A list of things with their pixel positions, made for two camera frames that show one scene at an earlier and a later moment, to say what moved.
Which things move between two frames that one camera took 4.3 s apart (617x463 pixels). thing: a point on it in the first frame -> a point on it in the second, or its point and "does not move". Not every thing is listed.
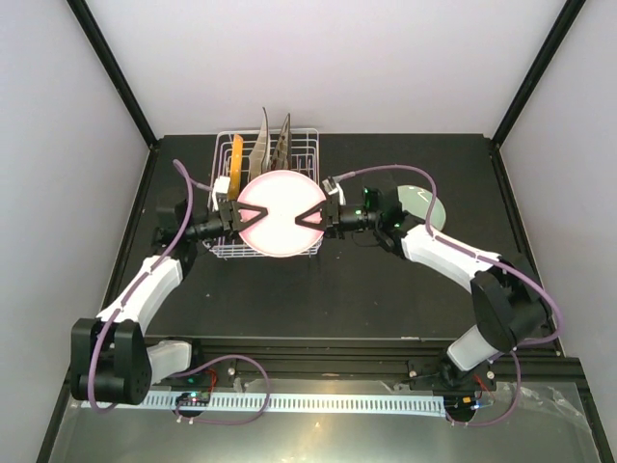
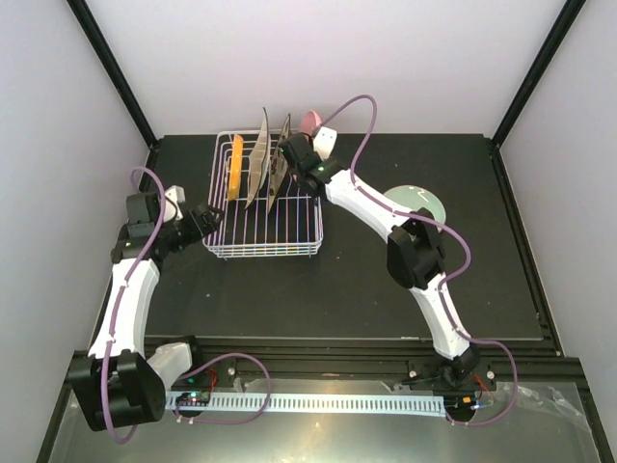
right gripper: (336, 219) -> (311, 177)
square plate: (281, 160) does not move
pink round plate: (285, 195) -> (310, 122)
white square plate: (259, 161) does not move
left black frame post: (93, 35) does not move
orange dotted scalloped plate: (236, 168) does not move
